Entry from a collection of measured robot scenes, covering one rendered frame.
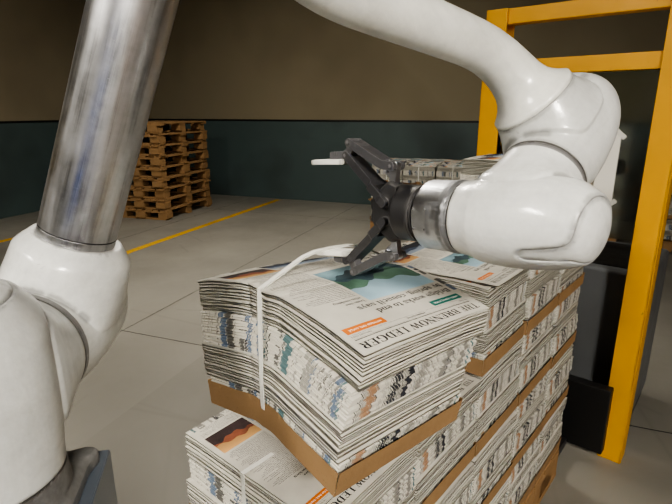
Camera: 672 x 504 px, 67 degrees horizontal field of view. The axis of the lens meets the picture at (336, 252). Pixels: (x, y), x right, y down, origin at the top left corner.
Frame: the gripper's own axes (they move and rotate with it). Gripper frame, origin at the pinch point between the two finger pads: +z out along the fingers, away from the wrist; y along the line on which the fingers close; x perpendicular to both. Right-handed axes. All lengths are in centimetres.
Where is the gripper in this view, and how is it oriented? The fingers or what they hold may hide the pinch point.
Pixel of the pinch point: (324, 205)
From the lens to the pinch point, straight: 80.4
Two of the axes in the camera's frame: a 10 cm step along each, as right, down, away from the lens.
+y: 0.4, 9.8, 2.0
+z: -6.8, -1.2, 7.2
